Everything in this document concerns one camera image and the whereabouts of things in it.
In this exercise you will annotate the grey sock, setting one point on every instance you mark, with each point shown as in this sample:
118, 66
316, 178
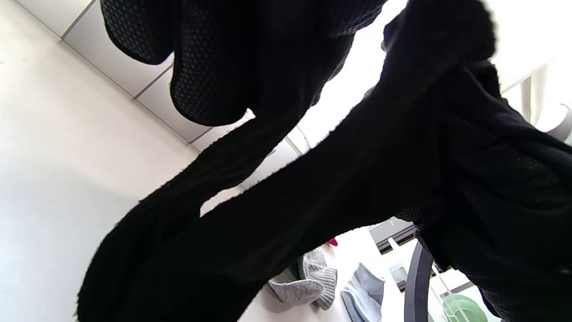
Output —
304, 281

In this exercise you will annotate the green round bucket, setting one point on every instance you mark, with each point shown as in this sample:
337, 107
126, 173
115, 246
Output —
464, 311

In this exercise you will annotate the grey hand controller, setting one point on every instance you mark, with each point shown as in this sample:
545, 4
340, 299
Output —
418, 286

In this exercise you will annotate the red sock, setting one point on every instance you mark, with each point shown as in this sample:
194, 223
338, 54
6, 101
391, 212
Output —
333, 243

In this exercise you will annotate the light blue sock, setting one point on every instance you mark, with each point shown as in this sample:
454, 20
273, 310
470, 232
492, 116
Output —
362, 295

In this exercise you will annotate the black sock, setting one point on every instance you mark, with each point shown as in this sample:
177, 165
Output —
178, 197
335, 179

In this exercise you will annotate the person's right hand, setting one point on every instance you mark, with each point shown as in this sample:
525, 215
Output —
500, 188

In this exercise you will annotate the person's left hand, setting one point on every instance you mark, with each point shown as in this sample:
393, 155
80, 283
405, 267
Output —
250, 53

